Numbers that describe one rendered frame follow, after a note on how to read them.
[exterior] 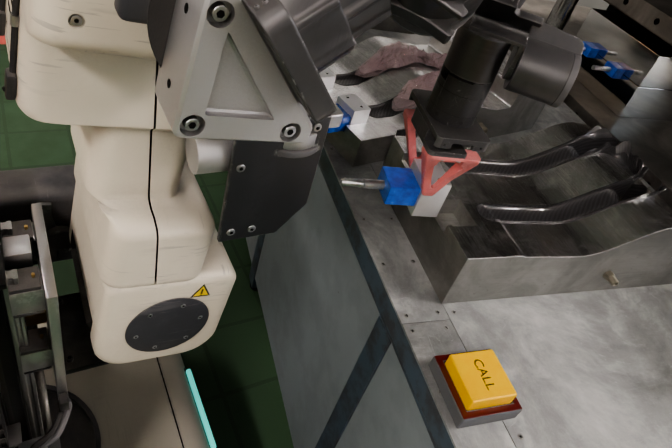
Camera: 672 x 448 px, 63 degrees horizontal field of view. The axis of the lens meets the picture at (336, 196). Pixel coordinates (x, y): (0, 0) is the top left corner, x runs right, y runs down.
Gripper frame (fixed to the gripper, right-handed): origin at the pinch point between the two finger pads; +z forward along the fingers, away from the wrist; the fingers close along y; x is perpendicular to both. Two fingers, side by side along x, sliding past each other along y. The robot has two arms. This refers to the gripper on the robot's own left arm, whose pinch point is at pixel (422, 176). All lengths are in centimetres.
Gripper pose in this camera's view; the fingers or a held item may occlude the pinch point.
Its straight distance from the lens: 69.0
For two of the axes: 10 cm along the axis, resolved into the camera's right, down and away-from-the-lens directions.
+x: -9.5, -0.6, -3.0
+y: -1.9, -6.6, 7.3
